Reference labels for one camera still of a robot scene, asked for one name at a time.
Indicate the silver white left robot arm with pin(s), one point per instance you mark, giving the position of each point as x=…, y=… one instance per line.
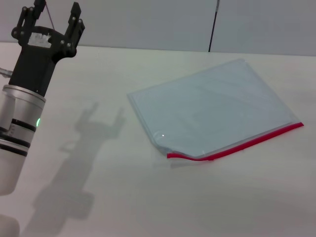
x=19, y=111

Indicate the clear document bag red zipper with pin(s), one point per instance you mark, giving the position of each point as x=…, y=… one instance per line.
x=209, y=103

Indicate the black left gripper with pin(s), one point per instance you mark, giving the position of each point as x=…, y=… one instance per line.
x=32, y=66

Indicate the black vertical wall strip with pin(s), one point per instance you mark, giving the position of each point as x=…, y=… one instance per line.
x=212, y=32

